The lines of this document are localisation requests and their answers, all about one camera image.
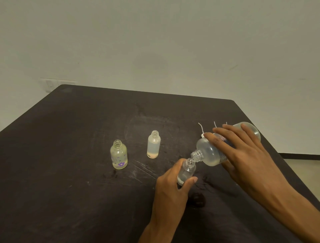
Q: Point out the person's left hand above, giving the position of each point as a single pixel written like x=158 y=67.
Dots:
x=167 y=195

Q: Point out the person's right hand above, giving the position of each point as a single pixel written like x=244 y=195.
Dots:
x=252 y=167

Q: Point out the person's right little finger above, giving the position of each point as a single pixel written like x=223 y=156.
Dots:
x=251 y=134

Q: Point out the person's left thumb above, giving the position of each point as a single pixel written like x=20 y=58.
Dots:
x=189 y=183

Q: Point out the person's right thumb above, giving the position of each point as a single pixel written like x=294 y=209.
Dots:
x=228 y=166

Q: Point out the person's right middle finger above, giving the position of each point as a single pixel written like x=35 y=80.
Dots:
x=228 y=136

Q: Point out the small clear glass bottle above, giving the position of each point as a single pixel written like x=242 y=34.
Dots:
x=187 y=172

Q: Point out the large clear plastic bottle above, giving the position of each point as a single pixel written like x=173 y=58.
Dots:
x=208 y=152

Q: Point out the person's right forearm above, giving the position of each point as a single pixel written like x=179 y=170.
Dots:
x=297 y=212

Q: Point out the person's left forearm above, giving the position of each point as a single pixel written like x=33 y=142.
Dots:
x=162 y=232

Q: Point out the black bottle cap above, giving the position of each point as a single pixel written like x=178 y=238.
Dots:
x=198 y=199

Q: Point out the small frosted plastic bottle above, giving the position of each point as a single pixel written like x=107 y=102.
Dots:
x=153 y=146

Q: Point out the dark baseboard strip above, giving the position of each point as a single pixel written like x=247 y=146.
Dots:
x=300 y=156

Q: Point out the yellow flower print bottle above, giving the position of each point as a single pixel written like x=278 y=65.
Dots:
x=119 y=156

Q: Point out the white wall switch plate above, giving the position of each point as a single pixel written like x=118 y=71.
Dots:
x=58 y=85

